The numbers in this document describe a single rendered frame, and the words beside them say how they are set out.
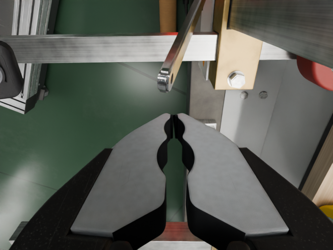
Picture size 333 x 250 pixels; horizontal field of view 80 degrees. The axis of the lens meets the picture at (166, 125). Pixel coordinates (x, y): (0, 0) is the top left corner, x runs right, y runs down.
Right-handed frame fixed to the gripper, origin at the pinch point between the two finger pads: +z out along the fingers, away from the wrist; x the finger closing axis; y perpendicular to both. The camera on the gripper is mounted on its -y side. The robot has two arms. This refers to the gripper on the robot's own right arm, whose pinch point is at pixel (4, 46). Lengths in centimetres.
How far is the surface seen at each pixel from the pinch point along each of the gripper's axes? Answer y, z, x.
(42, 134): 64, 83, 69
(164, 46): -22.1, -3.5, -0.3
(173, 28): -25, 76, 5
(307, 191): -45, -6, 22
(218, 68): -28.7, -4.5, 2.2
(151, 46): -20.6, -3.5, -0.3
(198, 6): -25.1, -10.8, -4.4
